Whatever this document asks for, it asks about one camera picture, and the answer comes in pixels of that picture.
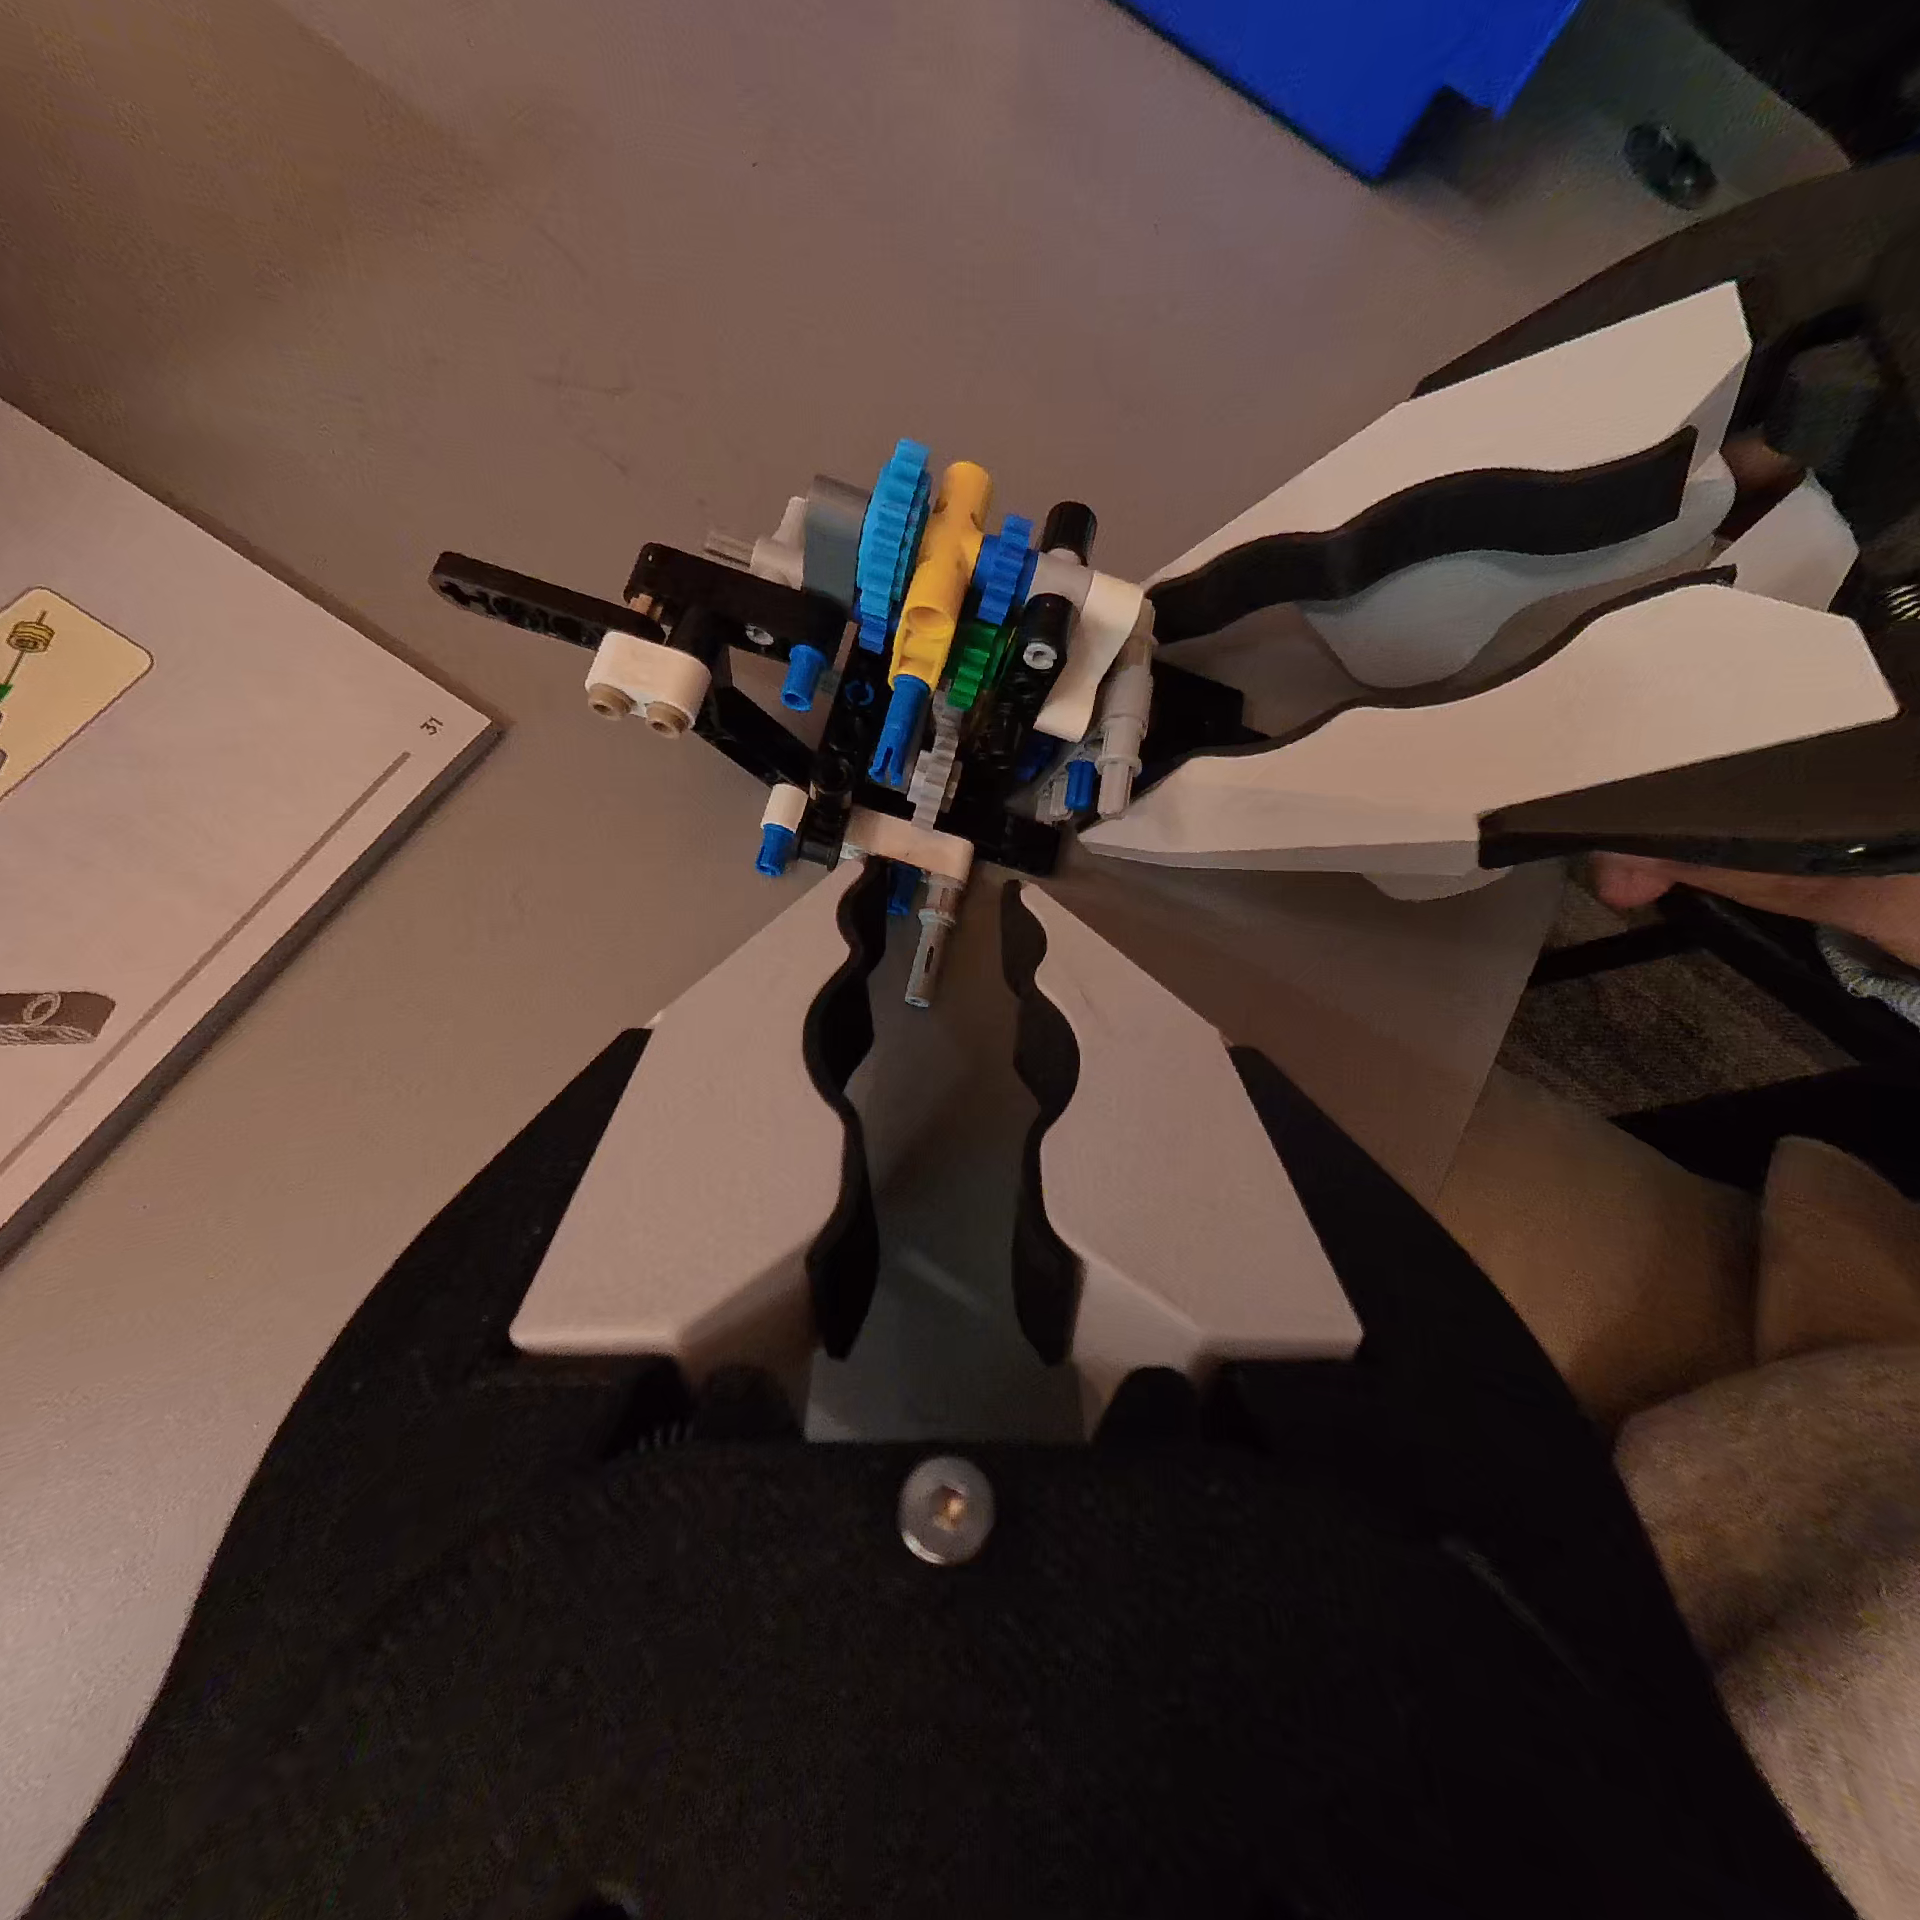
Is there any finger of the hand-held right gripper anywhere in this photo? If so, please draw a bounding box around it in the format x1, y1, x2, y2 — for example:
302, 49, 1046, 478
1076, 564, 1902, 902
1144, 278, 1755, 711

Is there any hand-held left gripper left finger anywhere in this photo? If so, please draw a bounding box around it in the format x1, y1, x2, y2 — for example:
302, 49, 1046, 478
507, 863, 879, 1368

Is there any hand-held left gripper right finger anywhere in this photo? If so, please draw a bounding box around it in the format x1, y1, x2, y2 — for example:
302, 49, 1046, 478
998, 880, 1364, 1372

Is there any multicolour lego gear assembly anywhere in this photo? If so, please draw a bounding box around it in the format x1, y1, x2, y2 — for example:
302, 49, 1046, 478
430, 437, 1279, 1009

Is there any person's right forearm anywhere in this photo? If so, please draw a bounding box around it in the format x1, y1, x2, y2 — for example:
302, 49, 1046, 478
1813, 921, 1920, 1033

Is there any lego instruction booklet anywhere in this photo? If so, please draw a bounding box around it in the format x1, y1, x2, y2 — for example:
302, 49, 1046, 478
0, 395, 505, 1264

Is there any person's right hand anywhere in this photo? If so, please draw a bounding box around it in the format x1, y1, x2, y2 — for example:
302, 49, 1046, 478
1587, 848, 1920, 974

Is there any small metal nut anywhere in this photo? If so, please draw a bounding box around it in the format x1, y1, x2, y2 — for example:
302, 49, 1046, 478
1623, 119, 1718, 211

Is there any black chair base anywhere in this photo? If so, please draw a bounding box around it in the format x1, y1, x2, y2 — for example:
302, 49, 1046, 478
1523, 883, 1920, 1201

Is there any blue plastic bin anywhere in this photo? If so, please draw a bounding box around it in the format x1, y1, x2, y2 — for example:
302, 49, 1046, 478
1112, 0, 1587, 184

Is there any person's bare leg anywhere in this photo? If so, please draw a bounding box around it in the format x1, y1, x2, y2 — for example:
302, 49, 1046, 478
1428, 1107, 1920, 1430

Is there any person's grey clothing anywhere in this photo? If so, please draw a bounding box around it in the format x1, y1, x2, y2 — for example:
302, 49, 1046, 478
1611, 1341, 1920, 1920

